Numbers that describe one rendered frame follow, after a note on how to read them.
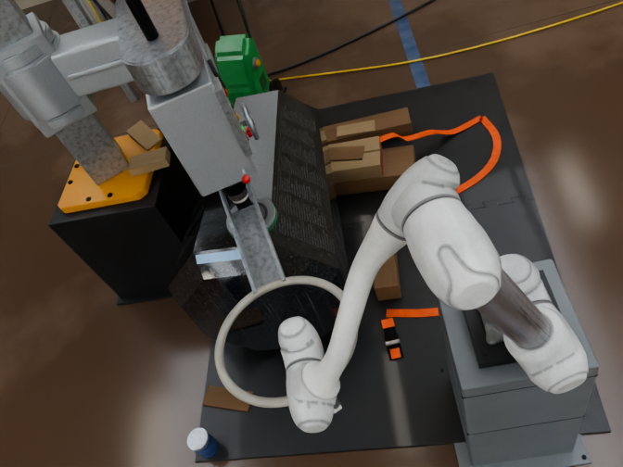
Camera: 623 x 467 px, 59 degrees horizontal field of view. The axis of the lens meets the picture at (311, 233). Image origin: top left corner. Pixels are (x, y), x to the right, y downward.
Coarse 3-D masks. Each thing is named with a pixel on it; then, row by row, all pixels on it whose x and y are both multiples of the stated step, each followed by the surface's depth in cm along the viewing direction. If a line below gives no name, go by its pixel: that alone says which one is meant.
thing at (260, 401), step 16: (272, 288) 195; (336, 288) 184; (240, 304) 192; (224, 320) 190; (224, 336) 185; (352, 352) 167; (224, 368) 176; (224, 384) 172; (256, 400) 164; (272, 400) 163
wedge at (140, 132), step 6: (132, 126) 295; (138, 126) 294; (144, 126) 294; (132, 132) 293; (138, 132) 292; (144, 132) 291; (150, 132) 291; (132, 138) 295; (138, 138) 290; (144, 138) 289; (150, 138) 288; (156, 138) 288; (144, 144) 287; (150, 144) 286; (156, 144) 287
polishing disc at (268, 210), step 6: (258, 198) 232; (264, 198) 231; (264, 204) 229; (270, 204) 228; (234, 210) 231; (264, 210) 227; (270, 210) 226; (264, 216) 225; (270, 216) 224; (228, 222) 228; (270, 222) 222; (228, 228) 226
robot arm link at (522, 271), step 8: (504, 256) 154; (512, 256) 153; (520, 256) 153; (504, 264) 152; (512, 264) 151; (520, 264) 150; (528, 264) 150; (512, 272) 149; (520, 272) 148; (528, 272) 149; (536, 272) 150; (520, 280) 148; (528, 280) 148; (536, 280) 149; (520, 288) 148; (528, 288) 148; (536, 288) 150; (544, 288) 151; (528, 296) 148; (536, 296) 148; (544, 296) 149
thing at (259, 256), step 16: (224, 208) 208; (256, 208) 206; (240, 224) 209; (256, 224) 208; (240, 240) 206; (256, 240) 205; (256, 256) 203; (272, 256) 202; (256, 272) 200; (272, 272) 199; (256, 288) 196
